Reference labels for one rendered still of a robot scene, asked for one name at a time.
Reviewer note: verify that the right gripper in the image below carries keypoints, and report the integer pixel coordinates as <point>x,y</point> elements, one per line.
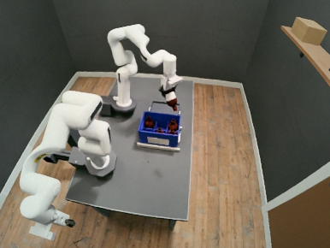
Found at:
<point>63,220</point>

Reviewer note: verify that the blue box with white label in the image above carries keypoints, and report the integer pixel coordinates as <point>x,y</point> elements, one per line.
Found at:
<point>150,137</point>

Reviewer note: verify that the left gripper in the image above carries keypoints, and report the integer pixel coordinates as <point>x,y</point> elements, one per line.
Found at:
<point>164,86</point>

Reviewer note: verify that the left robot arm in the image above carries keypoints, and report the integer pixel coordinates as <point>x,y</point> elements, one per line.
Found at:
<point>122,56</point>

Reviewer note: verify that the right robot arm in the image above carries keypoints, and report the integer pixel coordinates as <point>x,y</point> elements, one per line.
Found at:
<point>79,114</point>

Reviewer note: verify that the black shallow tray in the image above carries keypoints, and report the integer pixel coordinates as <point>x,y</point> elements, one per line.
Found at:
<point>162,107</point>

